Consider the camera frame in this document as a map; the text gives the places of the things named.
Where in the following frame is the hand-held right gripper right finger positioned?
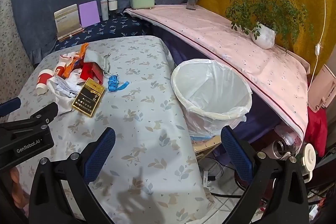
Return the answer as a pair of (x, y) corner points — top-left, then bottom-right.
(220, 126), (310, 224)

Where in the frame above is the red cloth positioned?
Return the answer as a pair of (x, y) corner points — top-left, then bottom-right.
(304, 106), (328, 157)

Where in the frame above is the metal clip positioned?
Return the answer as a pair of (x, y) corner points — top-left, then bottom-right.
(101, 54), (111, 76)

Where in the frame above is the white round appliance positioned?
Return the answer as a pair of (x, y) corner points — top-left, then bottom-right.
(299, 143), (317, 182)

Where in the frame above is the beige booklet on stand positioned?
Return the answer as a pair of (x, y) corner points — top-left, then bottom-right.
(54, 4), (84, 41)

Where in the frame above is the green plant in white pot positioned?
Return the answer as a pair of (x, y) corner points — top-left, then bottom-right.
(213, 0), (315, 56)

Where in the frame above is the red box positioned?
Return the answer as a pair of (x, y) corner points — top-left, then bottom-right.
(80, 62), (104, 84)

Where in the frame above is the green tissue box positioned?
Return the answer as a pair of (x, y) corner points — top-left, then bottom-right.
(130, 0), (155, 9)

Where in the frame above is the white cosmetic tube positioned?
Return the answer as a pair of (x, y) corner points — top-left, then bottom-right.
(100, 0), (109, 21)

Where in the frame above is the white crumpled cloth lower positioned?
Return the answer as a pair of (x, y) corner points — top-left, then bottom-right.
(47, 74), (84, 115)

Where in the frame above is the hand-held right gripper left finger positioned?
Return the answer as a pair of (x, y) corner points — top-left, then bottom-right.
(28, 127), (116, 224)

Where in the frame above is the bin with white plastic bag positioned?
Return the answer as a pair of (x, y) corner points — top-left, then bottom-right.
(171, 58), (252, 138)

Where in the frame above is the steel thermos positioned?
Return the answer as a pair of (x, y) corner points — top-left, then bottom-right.
(260, 139), (292, 159)

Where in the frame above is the navy floral cloth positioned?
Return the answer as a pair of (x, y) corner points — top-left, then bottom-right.
(54, 11), (153, 51)

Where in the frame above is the purple card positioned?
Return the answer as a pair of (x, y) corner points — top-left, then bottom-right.
(79, 0), (101, 28)

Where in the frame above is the pink cloth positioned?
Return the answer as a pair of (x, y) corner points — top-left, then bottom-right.
(123, 4), (311, 144)

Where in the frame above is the grey cloth pouch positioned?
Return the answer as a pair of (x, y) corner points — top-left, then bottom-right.
(83, 49), (109, 65)

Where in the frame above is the person's left hand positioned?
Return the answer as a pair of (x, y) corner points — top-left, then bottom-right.
(9, 165), (29, 210)

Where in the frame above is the white cable with switch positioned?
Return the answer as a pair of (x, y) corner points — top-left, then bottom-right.
(311, 0), (327, 77)

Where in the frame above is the black gold cigarette box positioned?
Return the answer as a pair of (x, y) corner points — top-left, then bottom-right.
(72, 78), (105, 118)

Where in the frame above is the white power strip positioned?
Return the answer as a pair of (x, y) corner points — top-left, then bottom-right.
(201, 170), (218, 184)

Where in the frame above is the white cosmetic bottle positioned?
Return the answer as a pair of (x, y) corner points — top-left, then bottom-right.
(108, 0), (118, 18)

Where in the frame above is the orange snack wrapper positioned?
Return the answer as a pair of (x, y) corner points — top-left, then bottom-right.
(64, 55), (82, 77)
(78, 43), (89, 58)

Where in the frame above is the blue crumpled wrapper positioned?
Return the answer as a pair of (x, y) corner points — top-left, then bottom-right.
(108, 74), (130, 92)

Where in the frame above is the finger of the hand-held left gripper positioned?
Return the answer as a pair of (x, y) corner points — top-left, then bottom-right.
(26, 102), (59, 126)
(0, 97), (21, 117)

